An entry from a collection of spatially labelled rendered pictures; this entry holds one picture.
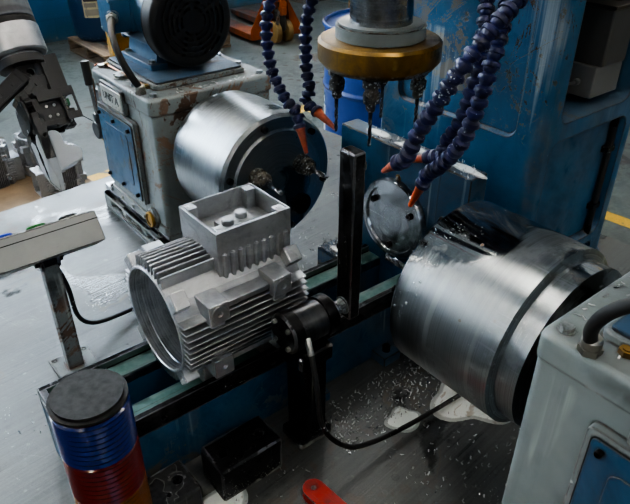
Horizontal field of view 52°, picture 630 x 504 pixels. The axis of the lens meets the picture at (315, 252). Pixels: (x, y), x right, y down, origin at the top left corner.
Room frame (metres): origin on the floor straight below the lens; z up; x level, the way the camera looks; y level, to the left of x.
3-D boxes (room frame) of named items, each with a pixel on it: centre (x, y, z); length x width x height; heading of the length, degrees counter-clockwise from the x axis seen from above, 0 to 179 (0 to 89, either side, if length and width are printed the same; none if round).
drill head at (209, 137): (1.20, 0.16, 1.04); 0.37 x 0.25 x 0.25; 39
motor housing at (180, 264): (0.76, 0.14, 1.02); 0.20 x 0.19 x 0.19; 129
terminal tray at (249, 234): (0.79, 0.11, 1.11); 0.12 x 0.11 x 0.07; 129
